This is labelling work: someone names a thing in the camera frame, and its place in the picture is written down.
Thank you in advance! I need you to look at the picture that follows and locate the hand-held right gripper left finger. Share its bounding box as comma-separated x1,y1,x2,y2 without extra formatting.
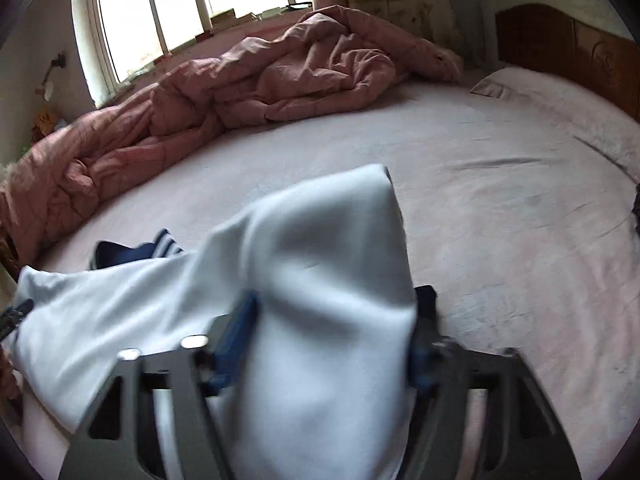
57,292,262,480

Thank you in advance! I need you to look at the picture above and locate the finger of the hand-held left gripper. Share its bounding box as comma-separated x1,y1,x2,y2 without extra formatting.
0,299,35,341

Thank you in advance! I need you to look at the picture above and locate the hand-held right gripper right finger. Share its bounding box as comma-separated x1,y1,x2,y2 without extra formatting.
399,285,584,480

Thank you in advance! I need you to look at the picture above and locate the white and navy jacket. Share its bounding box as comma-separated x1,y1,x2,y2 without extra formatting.
7,162,419,480

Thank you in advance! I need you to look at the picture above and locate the pink quilt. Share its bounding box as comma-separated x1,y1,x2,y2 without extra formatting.
0,5,464,262

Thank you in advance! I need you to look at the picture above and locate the pink pillow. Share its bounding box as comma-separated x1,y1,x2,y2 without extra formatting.
470,66,640,171

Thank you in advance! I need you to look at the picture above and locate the white framed window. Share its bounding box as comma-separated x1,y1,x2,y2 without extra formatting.
72,0,314,107

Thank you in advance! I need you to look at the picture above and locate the brown wooden headboard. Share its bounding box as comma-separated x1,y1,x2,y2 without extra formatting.
495,2,640,124

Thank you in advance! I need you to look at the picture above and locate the wall lamp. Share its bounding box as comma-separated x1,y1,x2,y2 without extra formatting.
35,52,69,104

